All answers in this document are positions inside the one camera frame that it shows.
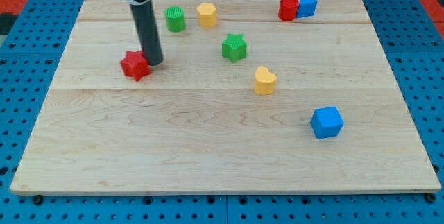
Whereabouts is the green star block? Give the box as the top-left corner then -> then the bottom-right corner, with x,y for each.
222,33 -> 247,63

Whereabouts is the red star block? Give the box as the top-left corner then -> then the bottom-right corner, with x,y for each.
120,51 -> 151,81

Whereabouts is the blue triangle block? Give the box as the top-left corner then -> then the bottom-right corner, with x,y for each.
296,0 -> 318,18

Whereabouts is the light wooden board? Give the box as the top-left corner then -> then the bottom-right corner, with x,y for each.
10,0 -> 441,196

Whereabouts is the yellow heart block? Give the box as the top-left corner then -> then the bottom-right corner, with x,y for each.
254,66 -> 277,95

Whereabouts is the yellow hexagon block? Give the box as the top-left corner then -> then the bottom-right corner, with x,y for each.
196,3 -> 217,28

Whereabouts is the green cylinder block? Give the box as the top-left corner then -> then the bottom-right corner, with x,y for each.
164,6 -> 185,32

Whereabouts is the blue cube block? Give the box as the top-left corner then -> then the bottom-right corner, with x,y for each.
310,106 -> 344,139

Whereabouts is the red cylinder block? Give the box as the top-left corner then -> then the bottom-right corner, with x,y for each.
278,0 -> 299,21

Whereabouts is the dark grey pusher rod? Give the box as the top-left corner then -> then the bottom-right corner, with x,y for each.
130,0 -> 164,66

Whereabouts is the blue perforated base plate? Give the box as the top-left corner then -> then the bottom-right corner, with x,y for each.
1,0 -> 443,223

